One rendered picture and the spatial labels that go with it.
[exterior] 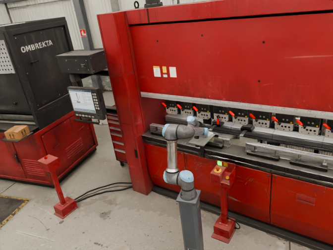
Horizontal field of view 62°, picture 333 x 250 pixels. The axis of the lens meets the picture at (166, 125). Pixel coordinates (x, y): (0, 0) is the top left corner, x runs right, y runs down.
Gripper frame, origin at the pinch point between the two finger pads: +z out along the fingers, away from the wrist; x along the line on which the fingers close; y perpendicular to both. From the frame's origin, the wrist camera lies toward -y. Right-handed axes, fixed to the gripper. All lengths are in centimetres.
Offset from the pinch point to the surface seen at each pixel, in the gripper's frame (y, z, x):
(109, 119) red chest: -16, 9, 171
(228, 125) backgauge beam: 27.3, 26.0, -5.6
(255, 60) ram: 62, -52, -50
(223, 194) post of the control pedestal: -46, 25, -35
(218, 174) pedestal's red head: -33.0, 2.0, -33.4
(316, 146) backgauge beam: 33, 38, -95
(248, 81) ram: 49, -38, -44
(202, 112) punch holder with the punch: 19.0, -15.6, 3.5
